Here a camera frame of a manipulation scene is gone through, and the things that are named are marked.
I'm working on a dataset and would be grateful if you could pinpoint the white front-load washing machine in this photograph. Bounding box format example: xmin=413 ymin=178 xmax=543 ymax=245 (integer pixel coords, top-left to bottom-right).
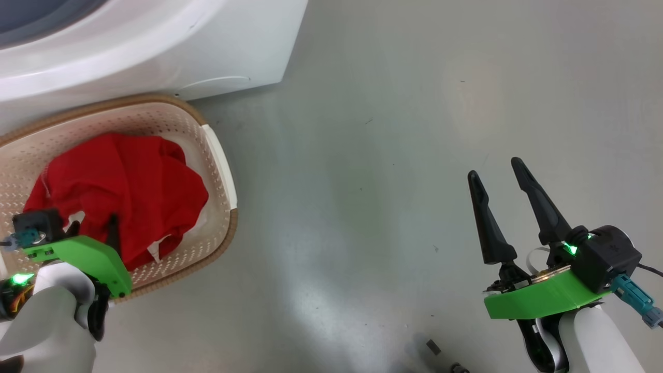
xmin=0 ymin=0 xmax=309 ymax=136

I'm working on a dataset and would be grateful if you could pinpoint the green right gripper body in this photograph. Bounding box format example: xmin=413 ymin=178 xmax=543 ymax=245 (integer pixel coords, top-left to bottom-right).
xmin=484 ymin=226 xmax=613 ymax=321

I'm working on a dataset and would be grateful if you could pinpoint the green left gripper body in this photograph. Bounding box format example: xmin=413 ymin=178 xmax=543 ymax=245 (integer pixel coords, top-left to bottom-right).
xmin=23 ymin=235 xmax=133 ymax=299

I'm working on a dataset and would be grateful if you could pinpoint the teal left camera connector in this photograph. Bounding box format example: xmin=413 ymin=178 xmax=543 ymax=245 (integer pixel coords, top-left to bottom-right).
xmin=0 ymin=229 xmax=46 ymax=253

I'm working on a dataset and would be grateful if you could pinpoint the teal right camera connector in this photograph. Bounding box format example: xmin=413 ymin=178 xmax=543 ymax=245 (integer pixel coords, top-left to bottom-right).
xmin=611 ymin=273 xmax=663 ymax=330

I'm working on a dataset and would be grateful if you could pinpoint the red and white garment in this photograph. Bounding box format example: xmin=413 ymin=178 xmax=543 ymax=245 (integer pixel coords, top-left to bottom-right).
xmin=23 ymin=132 xmax=210 ymax=271

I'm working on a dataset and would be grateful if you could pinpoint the teal camera connector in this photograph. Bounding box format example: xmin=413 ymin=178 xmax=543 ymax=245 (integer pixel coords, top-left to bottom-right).
xmin=611 ymin=273 xmax=663 ymax=330
xmin=0 ymin=229 xmax=46 ymax=253

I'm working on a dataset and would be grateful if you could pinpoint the grey rubber door gasket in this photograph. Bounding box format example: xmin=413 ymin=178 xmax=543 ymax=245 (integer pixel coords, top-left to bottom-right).
xmin=0 ymin=0 xmax=108 ymax=50

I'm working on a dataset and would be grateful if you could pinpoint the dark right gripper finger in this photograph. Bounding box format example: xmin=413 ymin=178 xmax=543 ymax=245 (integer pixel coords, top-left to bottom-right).
xmin=511 ymin=156 xmax=573 ymax=246
xmin=467 ymin=169 xmax=518 ymax=265

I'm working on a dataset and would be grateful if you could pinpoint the cream basket with brown rim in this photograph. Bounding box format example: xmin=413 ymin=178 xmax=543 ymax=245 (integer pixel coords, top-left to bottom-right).
xmin=0 ymin=94 xmax=239 ymax=304

